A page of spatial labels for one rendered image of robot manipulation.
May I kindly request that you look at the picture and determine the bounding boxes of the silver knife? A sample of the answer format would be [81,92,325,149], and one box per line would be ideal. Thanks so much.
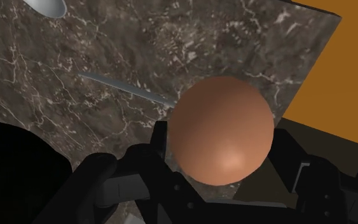
[77,72,177,108]

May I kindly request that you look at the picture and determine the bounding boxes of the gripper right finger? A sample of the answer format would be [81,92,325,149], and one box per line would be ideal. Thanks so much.
[266,128,358,224]

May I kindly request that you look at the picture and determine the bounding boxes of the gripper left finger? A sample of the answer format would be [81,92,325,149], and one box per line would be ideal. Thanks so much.
[32,120,212,224]

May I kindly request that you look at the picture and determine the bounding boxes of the black round object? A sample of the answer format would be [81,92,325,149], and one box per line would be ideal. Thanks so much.
[0,119,73,224]

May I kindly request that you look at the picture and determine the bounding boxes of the brown egg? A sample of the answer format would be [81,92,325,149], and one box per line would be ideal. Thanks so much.
[168,76,275,186]

